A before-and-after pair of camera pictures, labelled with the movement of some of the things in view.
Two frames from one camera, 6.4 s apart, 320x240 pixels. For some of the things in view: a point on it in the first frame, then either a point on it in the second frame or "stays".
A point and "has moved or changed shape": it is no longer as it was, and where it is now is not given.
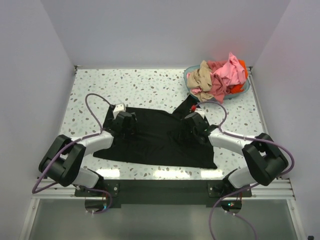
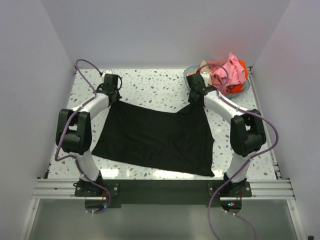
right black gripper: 184,126 → 190,99
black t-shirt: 157,142 has moved or changed shape
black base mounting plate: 164,192 stays
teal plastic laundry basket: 226,96 stays
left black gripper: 132,126 → 118,96
